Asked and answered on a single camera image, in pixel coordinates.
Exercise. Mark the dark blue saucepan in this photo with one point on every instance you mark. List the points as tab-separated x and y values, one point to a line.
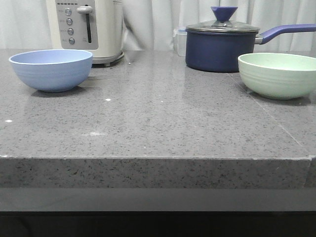
218	51

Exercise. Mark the clear plastic container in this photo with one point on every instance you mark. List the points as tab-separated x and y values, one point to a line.
180	39

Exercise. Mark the blue bowl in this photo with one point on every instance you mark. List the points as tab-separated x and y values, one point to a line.
54	70

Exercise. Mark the green bowl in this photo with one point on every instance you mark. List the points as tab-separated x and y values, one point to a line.
278	75

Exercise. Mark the glass lid with blue knob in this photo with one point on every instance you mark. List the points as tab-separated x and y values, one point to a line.
222	23

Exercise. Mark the white curtain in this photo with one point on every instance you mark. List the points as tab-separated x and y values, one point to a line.
149	24

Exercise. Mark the cream white toaster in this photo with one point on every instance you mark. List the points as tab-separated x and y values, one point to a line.
92	25

